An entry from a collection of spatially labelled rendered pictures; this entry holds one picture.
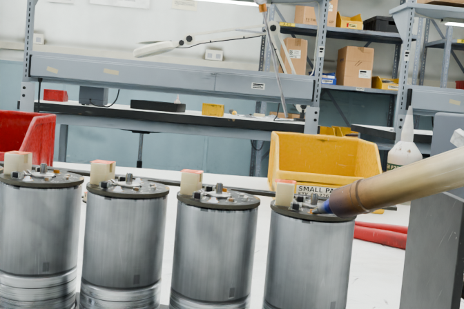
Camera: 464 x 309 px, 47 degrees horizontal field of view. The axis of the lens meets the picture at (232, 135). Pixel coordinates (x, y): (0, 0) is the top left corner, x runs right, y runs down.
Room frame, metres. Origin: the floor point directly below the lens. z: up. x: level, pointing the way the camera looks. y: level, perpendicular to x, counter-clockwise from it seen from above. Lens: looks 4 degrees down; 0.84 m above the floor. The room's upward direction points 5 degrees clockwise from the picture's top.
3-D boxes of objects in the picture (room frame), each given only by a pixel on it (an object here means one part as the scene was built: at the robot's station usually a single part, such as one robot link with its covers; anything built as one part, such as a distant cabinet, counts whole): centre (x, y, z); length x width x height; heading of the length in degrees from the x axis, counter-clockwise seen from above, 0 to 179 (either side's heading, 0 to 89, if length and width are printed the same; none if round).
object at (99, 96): (2.59, 0.68, 0.80); 0.15 x 0.12 x 0.10; 5
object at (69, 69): (2.47, 0.29, 0.90); 1.30 x 0.06 x 0.12; 94
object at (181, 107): (2.69, 0.38, 0.77); 0.24 x 0.16 x 0.04; 79
